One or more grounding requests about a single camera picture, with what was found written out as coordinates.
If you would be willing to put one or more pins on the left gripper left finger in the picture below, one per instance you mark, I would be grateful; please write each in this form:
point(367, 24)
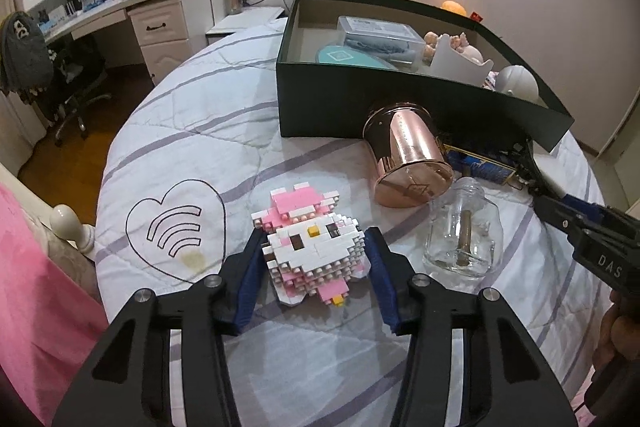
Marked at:
point(125, 380)

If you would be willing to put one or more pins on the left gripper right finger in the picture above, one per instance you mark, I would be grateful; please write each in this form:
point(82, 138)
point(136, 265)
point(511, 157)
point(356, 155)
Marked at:
point(506, 381)

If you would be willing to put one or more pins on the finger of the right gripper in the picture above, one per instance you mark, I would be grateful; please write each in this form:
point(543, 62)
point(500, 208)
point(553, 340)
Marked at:
point(571, 205)
point(546, 182)

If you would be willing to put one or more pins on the blue black box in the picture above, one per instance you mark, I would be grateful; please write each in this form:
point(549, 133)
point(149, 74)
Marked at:
point(478, 166)

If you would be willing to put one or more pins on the clear glass jar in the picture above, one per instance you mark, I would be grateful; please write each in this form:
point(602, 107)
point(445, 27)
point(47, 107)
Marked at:
point(464, 233)

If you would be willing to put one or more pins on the white round rabbit light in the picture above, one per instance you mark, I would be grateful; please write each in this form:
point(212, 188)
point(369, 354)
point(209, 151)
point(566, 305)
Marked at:
point(518, 82)

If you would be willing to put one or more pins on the rose gold metal cup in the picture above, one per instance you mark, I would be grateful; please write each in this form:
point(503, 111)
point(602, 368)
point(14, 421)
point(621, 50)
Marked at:
point(409, 164)

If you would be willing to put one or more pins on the white plug night light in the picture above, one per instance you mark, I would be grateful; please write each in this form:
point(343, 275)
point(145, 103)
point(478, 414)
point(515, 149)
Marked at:
point(451, 65)

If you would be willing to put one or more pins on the pink white brick cat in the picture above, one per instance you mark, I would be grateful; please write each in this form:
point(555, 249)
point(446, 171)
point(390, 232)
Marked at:
point(311, 250)

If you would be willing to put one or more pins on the person's right hand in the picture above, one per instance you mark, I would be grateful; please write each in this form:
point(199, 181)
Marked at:
point(614, 388)

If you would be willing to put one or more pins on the pink blanket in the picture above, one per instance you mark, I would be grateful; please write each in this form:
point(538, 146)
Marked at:
point(49, 324)

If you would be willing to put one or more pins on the pink brick flower figure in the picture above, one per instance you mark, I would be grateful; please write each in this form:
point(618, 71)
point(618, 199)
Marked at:
point(490, 80)

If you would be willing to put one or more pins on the small baby doll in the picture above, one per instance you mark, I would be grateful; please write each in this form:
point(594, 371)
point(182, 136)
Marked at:
point(458, 43)

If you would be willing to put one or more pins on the red toy box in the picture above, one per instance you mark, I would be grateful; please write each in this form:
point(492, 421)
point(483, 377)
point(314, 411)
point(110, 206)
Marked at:
point(476, 17)

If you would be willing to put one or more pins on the striped white quilt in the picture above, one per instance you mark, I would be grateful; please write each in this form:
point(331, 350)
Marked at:
point(197, 165)

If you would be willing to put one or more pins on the clear plastic case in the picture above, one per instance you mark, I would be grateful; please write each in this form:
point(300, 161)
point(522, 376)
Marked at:
point(392, 42)

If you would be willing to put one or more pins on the orange octopus plush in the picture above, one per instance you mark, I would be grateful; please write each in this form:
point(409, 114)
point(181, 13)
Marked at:
point(454, 7)

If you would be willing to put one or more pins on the teal round tin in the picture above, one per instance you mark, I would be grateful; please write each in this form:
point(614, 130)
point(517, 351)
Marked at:
point(334, 54)

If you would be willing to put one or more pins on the black office chair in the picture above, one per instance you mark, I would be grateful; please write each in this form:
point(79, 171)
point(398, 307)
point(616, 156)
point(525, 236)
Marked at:
point(78, 73)

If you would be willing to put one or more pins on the grey jacket on chair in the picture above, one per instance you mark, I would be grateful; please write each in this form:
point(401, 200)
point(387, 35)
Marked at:
point(25, 60)

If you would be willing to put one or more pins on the small white side cabinet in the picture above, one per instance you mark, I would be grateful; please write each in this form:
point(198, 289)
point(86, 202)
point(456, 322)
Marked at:
point(248, 18)

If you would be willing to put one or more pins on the white desk with drawers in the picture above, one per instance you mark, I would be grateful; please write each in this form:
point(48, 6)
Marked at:
point(168, 32)

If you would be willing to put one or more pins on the white bed post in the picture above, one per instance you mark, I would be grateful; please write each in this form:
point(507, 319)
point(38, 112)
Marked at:
point(65, 224)

